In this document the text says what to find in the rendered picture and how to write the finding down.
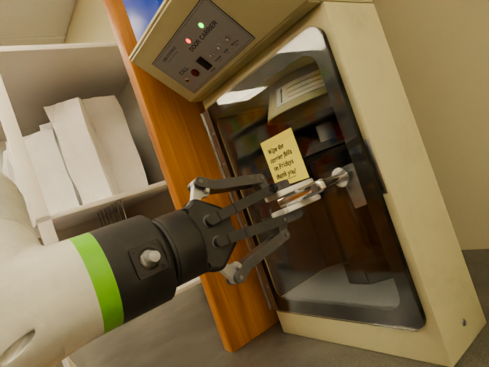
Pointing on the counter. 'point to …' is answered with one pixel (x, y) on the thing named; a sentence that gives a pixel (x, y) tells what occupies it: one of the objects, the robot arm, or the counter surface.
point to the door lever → (338, 177)
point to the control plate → (201, 45)
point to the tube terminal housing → (458, 334)
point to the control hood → (158, 36)
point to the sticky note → (284, 157)
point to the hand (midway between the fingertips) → (292, 197)
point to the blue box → (141, 14)
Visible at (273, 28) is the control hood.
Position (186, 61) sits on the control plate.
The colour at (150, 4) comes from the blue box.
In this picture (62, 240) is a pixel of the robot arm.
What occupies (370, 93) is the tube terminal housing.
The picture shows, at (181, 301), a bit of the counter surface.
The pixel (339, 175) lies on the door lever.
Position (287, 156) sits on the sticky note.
